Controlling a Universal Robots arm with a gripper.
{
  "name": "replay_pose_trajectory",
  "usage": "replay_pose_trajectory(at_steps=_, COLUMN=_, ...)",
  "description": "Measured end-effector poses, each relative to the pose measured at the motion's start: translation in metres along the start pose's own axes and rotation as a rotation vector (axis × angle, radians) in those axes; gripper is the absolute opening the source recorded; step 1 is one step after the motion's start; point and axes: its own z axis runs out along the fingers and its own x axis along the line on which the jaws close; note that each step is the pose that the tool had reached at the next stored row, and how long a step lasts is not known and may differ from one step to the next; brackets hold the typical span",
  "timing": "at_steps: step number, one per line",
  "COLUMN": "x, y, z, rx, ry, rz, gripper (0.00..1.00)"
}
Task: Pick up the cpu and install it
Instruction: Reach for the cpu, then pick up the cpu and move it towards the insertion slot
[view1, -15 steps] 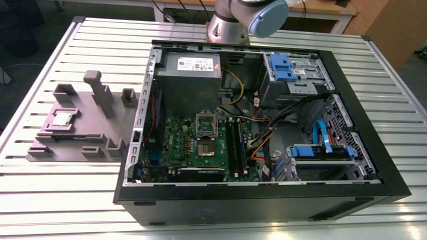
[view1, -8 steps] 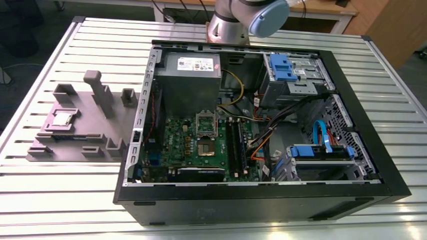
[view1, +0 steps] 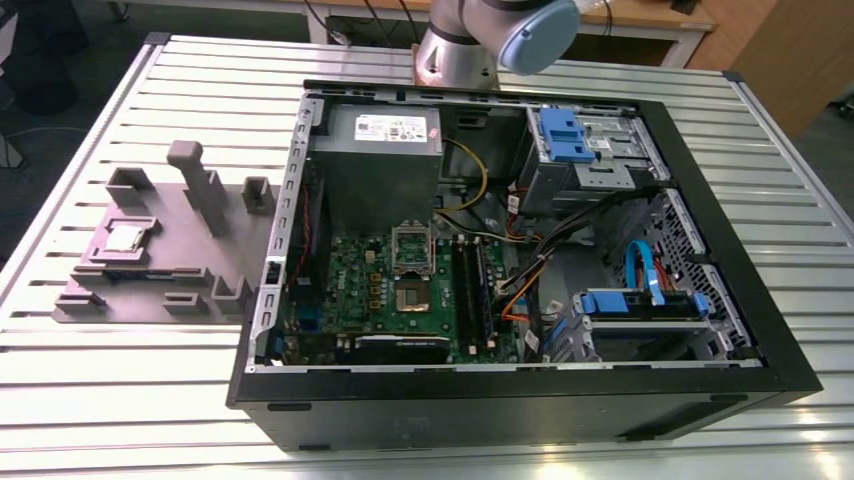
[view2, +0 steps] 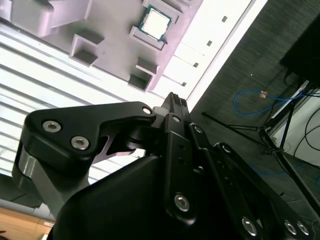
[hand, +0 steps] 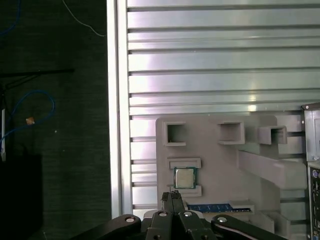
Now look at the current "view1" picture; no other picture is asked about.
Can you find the silver square CPU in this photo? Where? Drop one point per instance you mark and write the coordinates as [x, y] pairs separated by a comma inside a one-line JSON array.
[[127, 238]]

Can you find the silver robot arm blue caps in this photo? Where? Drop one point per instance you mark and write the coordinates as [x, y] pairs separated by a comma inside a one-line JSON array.
[[453, 55]]

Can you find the CPU socket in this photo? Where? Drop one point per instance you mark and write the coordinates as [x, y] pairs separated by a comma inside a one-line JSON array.
[[413, 297]]

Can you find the black RAM slot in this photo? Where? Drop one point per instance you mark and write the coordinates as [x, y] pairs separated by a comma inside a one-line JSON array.
[[460, 295], [475, 295], [465, 295]]

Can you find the grey power supply unit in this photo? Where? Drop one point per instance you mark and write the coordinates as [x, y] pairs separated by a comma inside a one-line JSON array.
[[373, 180]]

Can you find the green Dell motherboard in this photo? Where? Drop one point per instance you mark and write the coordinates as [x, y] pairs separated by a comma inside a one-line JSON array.
[[427, 330]]

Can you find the black case fan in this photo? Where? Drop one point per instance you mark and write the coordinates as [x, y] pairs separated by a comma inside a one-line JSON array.
[[297, 210]]

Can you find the black Nvidia graphics card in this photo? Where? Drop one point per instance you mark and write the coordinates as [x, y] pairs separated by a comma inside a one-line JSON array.
[[400, 347]]

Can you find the grey metal drive cage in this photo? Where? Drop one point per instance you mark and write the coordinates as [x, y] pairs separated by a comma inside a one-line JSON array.
[[600, 180]]

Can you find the blue disk carrier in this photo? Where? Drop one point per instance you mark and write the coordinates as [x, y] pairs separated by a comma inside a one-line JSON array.
[[603, 303]]

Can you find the blue plastic drive latch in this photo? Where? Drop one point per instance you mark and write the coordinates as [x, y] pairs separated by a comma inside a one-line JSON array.
[[563, 130]]

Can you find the blue VGA port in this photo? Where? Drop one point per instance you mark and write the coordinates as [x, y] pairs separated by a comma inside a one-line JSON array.
[[273, 350]]

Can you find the black open PC case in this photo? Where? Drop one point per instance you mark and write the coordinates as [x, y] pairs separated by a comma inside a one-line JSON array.
[[467, 415]]

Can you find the grey metal disk bay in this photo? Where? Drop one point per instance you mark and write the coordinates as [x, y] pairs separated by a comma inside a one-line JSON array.
[[647, 327]]

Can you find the grey plastic parts rack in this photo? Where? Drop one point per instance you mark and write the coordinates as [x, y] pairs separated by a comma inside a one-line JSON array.
[[173, 220]]

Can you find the dark RAM stick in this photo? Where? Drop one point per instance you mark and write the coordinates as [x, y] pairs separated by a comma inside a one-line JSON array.
[[143, 275]]

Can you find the wooden cabinet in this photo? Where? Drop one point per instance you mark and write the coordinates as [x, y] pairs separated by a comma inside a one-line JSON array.
[[787, 60]]

